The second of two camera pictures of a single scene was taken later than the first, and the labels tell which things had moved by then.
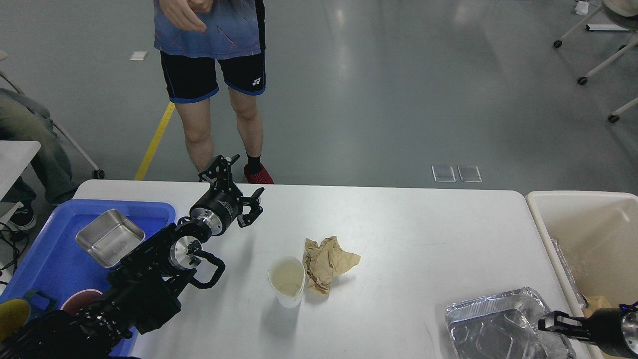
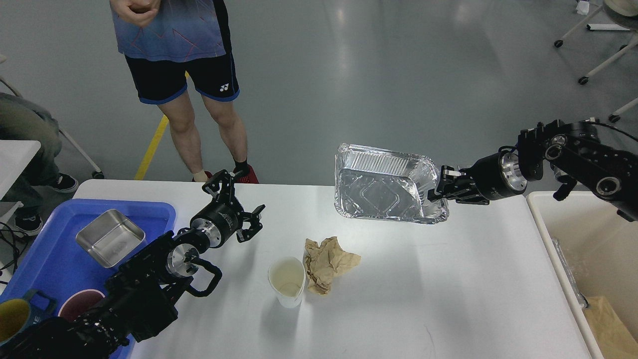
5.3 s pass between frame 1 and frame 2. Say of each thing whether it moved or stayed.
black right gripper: moved
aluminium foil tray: moved
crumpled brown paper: stayed
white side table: stayed
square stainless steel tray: stayed
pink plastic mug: stayed
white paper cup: stayed
